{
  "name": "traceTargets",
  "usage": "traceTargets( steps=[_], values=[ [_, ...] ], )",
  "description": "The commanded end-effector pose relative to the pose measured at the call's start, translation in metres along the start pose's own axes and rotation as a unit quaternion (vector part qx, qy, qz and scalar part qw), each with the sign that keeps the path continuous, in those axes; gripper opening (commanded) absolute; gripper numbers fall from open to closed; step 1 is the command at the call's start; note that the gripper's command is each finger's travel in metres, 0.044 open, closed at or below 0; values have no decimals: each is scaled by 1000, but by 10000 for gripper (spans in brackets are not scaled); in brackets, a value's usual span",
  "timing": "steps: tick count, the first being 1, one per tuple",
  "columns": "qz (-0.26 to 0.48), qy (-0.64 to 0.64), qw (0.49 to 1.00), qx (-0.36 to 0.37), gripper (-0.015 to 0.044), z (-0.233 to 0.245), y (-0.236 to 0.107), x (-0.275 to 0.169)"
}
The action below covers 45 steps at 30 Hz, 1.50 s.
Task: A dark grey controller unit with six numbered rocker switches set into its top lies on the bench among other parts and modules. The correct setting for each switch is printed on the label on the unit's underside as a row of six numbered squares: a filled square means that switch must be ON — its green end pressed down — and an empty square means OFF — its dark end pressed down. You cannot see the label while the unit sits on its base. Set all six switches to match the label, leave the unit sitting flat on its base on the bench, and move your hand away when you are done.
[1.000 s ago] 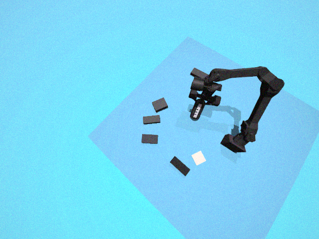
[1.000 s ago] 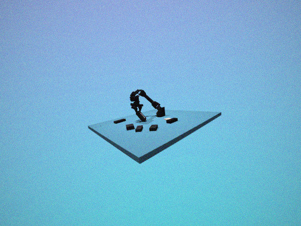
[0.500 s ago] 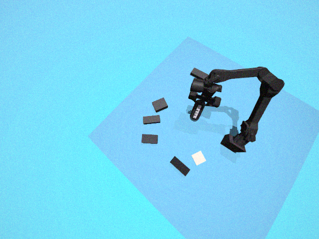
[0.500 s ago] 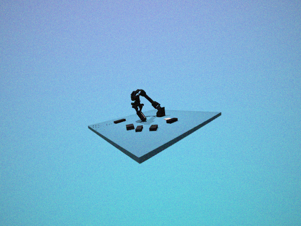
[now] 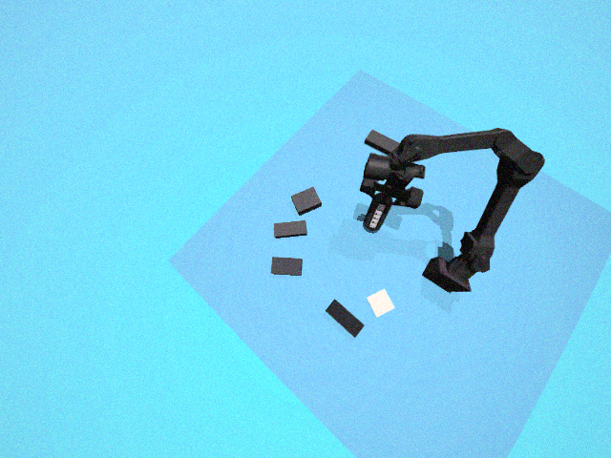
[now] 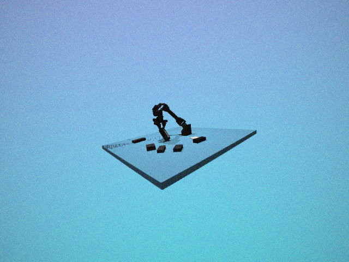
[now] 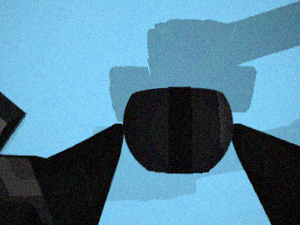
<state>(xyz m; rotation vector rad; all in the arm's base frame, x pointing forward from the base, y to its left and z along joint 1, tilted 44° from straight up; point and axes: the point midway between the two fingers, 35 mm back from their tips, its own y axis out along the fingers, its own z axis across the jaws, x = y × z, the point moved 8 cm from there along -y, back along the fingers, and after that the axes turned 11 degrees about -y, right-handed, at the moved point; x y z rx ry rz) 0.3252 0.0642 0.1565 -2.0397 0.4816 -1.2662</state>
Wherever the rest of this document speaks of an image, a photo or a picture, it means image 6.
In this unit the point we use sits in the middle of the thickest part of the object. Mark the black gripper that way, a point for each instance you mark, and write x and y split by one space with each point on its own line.
160 120

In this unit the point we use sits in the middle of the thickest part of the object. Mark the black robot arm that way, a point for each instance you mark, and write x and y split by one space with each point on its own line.
166 108

